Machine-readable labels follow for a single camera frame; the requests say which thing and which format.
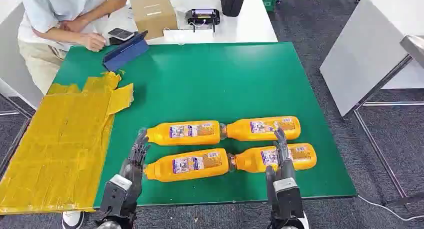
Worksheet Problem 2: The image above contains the white desk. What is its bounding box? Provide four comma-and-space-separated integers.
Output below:
95, 0, 279, 47

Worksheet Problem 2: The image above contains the metal table frame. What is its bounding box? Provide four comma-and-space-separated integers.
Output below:
343, 53, 424, 207

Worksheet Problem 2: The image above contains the brown cardboard box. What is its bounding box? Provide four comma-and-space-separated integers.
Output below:
129, 0, 179, 41

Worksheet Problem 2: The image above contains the person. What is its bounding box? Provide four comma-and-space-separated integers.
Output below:
17, 0, 133, 97

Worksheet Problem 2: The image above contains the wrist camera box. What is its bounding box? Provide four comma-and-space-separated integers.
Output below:
99, 174, 134, 218
272, 177, 304, 220

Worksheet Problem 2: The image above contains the white side table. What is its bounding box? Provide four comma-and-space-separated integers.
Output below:
319, 0, 424, 118

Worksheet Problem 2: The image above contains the steel bench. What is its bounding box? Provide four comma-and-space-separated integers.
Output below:
399, 34, 424, 70

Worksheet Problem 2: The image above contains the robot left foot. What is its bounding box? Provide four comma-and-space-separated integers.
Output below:
61, 210, 86, 229

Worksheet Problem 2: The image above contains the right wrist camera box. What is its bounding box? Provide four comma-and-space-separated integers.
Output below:
272, 177, 304, 220

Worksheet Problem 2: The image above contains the yellow sheet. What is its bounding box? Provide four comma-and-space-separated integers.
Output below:
0, 71, 135, 216

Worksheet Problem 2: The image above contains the black smartphone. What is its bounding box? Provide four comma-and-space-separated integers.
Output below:
107, 27, 135, 42

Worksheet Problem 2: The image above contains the green table mat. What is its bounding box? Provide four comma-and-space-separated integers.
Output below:
52, 41, 358, 209

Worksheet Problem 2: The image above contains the person's right hand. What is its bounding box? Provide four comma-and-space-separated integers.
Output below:
79, 32, 108, 53

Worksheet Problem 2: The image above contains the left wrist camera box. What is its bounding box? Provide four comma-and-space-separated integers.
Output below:
99, 174, 134, 218

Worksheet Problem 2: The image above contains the black handheld controller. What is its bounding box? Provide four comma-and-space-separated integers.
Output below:
184, 8, 222, 33

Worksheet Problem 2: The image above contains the person's hand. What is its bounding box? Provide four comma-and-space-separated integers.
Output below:
79, 32, 108, 53
58, 18, 84, 34

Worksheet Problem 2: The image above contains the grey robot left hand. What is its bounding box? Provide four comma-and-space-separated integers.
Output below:
118, 128, 152, 205

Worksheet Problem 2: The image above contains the white cable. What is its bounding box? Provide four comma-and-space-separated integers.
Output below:
357, 194, 424, 222

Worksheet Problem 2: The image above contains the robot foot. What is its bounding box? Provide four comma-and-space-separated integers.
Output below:
299, 210, 311, 229
61, 210, 86, 229

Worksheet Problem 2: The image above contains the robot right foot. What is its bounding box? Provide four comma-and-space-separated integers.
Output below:
299, 210, 311, 229

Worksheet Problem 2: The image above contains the orange drink bottle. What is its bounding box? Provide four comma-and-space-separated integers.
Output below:
228, 142, 318, 174
219, 116, 302, 142
138, 120, 222, 147
143, 148, 230, 183

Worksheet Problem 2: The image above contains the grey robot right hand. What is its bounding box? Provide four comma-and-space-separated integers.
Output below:
264, 127, 297, 202

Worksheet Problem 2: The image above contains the blue tablet case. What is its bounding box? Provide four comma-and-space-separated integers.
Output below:
102, 30, 150, 73

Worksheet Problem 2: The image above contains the person's left hand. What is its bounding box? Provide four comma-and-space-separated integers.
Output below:
58, 18, 84, 34

